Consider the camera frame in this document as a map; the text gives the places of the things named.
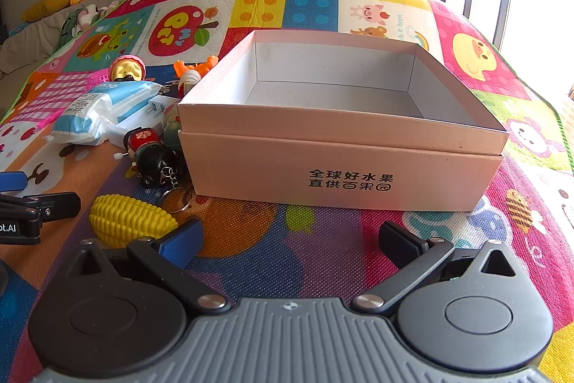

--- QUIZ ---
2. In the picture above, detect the beige sofa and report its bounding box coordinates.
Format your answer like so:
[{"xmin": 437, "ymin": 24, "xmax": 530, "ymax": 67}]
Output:
[{"xmin": 0, "ymin": 0, "xmax": 216, "ymax": 110}]

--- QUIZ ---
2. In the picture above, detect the colourful cartoon play mat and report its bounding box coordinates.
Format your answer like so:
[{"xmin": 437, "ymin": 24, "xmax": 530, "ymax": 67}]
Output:
[{"xmin": 0, "ymin": 0, "xmax": 574, "ymax": 383}]

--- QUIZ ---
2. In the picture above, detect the yellow cushion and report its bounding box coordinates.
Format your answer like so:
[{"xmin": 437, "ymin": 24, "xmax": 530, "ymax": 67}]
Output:
[{"xmin": 20, "ymin": 0, "xmax": 72, "ymax": 22}]

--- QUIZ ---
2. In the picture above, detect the pink cardboard box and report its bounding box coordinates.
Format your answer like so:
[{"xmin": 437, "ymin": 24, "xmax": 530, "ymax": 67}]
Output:
[{"xmin": 177, "ymin": 29, "xmax": 511, "ymax": 213}]

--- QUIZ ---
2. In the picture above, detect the orange plastic toy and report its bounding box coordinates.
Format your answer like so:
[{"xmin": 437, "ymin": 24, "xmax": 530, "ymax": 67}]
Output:
[{"xmin": 174, "ymin": 55, "xmax": 220, "ymax": 79}]

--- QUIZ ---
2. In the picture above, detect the toy figure keychain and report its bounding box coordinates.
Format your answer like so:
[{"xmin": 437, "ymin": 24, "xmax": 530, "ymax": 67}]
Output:
[{"xmin": 132, "ymin": 143, "xmax": 193, "ymax": 214}]

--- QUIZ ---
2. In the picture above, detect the white power adapter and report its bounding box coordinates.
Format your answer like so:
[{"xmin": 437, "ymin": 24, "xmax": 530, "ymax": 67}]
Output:
[{"xmin": 108, "ymin": 96, "xmax": 180, "ymax": 148}]

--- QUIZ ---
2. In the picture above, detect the green and pink plush toy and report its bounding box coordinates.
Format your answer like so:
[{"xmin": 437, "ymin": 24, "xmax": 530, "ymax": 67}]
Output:
[{"xmin": 56, "ymin": 4, "xmax": 121, "ymax": 52}]

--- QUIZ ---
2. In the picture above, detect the red and white toy figure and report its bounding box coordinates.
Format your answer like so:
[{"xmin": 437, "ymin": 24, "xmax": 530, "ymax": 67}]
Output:
[{"xmin": 173, "ymin": 69, "xmax": 201, "ymax": 97}]

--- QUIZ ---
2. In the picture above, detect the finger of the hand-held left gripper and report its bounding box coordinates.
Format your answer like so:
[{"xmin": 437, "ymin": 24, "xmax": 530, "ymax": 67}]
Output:
[
  {"xmin": 0, "ymin": 191, "xmax": 82, "ymax": 232},
  {"xmin": 0, "ymin": 171, "xmax": 28, "ymax": 192}
]

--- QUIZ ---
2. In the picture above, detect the yellow toy corn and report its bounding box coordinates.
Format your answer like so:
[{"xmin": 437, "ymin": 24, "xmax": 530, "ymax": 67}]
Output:
[{"xmin": 90, "ymin": 195, "xmax": 179, "ymax": 249}]

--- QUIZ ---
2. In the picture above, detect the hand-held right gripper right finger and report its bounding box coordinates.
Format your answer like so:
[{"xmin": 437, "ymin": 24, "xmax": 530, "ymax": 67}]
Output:
[{"xmin": 351, "ymin": 221, "xmax": 518, "ymax": 316}]

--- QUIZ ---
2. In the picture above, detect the blue and white tissue pack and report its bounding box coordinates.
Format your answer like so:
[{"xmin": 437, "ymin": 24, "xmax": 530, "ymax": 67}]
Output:
[{"xmin": 45, "ymin": 80, "xmax": 163, "ymax": 147}]

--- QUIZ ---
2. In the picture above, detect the pink hat toy figure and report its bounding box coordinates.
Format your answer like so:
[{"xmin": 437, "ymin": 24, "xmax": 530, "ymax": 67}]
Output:
[{"xmin": 109, "ymin": 55, "xmax": 147, "ymax": 84}]

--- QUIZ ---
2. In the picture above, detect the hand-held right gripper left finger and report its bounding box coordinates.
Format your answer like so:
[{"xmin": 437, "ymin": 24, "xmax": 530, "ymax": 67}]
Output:
[{"xmin": 67, "ymin": 219, "xmax": 229, "ymax": 315}]

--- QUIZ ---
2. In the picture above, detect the green and pink toy figure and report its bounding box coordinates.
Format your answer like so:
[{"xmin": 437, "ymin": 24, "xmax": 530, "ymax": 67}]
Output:
[{"xmin": 160, "ymin": 102, "xmax": 183, "ymax": 151}]

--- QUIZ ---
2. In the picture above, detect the small red toy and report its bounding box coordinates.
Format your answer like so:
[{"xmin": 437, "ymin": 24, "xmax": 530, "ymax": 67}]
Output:
[{"xmin": 114, "ymin": 127, "xmax": 156, "ymax": 162}]

